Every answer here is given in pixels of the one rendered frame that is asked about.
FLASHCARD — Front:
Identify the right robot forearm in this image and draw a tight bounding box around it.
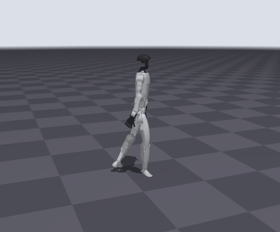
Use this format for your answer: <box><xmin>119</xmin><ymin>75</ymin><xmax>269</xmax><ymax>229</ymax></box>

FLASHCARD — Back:
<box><xmin>131</xmin><ymin>94</ymin><xmax>141</xmax><ymax>117</ymax></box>

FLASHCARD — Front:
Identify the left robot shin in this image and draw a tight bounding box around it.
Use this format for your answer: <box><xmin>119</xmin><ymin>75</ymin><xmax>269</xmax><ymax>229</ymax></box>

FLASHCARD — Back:
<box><xmin>116</xmin><ymin>134</ymin><xmax>132</xmax><ymax>163</ymax></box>

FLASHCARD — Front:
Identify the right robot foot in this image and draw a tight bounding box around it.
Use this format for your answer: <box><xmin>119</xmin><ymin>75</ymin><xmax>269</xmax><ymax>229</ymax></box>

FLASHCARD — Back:
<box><xmin>141</xmin><ymin>170</ymin><xmax>152</xmax><ymax>177</ymax></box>

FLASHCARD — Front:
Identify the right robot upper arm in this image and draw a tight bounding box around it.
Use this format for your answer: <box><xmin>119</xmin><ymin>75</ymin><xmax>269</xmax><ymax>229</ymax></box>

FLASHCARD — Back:
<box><xmin>135</xmin><ymin>74</ymin><xmax>144</xmax><ymax>101</ymax></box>

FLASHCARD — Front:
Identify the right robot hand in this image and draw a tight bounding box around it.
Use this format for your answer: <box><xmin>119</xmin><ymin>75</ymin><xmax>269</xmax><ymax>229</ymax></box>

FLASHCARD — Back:
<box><xmin>125</xmin><ymin>114</ymin><xmax>137</xmax><ymax>128</ymax></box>

